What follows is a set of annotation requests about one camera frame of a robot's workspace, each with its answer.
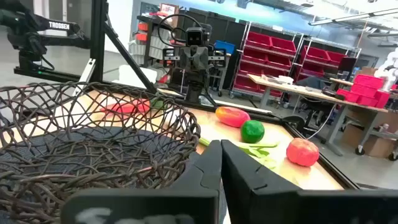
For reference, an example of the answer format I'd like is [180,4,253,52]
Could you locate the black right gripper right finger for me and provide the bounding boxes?
[221,139,398,224]

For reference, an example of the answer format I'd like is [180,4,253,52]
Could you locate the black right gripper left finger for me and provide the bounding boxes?
[60,139,223,224]

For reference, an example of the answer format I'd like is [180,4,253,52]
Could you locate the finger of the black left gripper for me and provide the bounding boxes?
[194,45,210,72]
[179,45,195,72]

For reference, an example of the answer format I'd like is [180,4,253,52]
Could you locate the red round fruit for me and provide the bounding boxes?
[285,138,320,167]

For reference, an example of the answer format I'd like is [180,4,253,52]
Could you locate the red and yellow mango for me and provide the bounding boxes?
[215,106,251,128]

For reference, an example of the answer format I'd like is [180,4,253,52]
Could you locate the green and white celery bunch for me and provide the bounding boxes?
[198,136,279,170]

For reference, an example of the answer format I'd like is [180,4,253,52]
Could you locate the red carrot with green leaves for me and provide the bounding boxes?
[99,98,169,116]

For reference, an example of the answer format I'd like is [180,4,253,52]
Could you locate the green lime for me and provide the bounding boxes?
[240,119,266,144]

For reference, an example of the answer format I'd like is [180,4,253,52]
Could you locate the dark brown wicker basket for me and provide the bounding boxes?
[0,81,201,224]

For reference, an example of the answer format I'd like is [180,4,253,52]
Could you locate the blue plastic bin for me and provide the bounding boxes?
[214,39,236,55]

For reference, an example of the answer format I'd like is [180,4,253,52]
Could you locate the shelf with grey drawers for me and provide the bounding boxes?
[129,14,178,68]

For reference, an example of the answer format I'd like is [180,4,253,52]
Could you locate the red shelf bin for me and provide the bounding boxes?
[300,45,330,63]
[239,62,265,76]
[247,30,273,49]
[266,53,292,69]
[298,63,326,78]
[234,74,262,91]
[326,51,348,65]
[242,46,268,63]
[271,36,297,54]

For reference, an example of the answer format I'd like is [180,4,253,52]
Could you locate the red framed box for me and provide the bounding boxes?
[159,2,180,17]

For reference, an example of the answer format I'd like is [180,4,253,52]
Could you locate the wooden top work desk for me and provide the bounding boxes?
[247,73,389,156]

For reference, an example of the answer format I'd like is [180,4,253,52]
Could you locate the black office chair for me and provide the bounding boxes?
[295,77,336,125]

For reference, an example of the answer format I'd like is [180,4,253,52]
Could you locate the brown cardboard box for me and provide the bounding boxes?
[341,124,398,159]

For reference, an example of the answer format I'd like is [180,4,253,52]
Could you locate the black computer monitor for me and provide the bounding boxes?
[338,57,358,73]

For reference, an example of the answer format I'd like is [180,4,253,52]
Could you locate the red plastic bin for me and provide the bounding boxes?
[350,83,379,98]
[337,88,361,103]
[353,73,386,90]
[374,90,391,109]

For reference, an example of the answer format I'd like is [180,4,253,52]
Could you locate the long ceiling light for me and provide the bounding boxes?
[307,7,398,27]

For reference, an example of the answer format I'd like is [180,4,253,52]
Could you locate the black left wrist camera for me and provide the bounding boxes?
[185,27,206,47]

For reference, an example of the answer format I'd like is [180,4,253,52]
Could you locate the black camera stand robot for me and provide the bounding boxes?
[178,7,249,91]

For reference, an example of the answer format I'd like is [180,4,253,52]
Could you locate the black looped camera cable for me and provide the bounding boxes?
[157,14,205,49]

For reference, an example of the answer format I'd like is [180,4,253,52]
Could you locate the metal wire shelf rack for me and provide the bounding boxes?
[230,21,305,100]
[295,36,363,82]

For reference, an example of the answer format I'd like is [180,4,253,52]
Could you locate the black aluminium table frame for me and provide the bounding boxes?
[14,0,361,190]

